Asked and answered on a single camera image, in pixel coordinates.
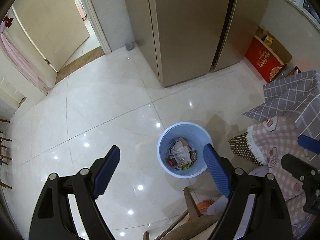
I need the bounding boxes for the green leafy vegetable bundle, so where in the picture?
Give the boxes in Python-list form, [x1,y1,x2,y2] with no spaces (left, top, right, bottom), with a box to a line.
[182,163,192,170]

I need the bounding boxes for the blue trash bin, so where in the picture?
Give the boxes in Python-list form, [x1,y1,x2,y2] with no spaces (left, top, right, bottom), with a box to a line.
[157,122,213,179]

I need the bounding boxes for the pink checked apron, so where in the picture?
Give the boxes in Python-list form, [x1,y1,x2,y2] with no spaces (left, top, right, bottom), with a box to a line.
[246,116,319,239]

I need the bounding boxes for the dotted chair cushion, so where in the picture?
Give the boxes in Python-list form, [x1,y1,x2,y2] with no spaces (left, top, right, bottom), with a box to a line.
[228,133,263,166]

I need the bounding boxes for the wooden chair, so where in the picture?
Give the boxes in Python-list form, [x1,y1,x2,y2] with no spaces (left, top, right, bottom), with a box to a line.
[155,187,222,240]

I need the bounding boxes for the folded newspaper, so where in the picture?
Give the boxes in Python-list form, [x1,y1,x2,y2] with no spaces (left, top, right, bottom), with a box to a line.
[167,137,193,170]

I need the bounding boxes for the grey checked tablecloth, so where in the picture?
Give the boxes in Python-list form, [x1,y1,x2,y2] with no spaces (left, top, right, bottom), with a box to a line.
[244,70,319,140]

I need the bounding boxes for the open red cardboard box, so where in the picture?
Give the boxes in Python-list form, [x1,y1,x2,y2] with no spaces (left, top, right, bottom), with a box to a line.
[245,26,292,83]

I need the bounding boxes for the small yellow box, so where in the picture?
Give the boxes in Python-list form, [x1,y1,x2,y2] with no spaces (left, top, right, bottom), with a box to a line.
[264,35,273,47]

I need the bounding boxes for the small grey floor object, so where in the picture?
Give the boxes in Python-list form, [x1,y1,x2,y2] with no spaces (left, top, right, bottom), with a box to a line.
[125,42,135,51]

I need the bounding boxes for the beige refrigerator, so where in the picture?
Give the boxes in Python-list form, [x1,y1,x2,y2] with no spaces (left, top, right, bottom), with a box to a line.
[125,0,269,87]

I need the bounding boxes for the pink hanging towel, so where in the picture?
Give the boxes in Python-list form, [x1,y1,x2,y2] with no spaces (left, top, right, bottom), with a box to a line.
[1,30,48,94]

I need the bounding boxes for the beige door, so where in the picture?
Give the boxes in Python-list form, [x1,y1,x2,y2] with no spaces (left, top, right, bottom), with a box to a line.
[13,0,89,71]

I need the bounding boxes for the window with white frame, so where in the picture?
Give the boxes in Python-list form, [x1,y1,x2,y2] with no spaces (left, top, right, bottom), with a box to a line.
[285,0,319,31]

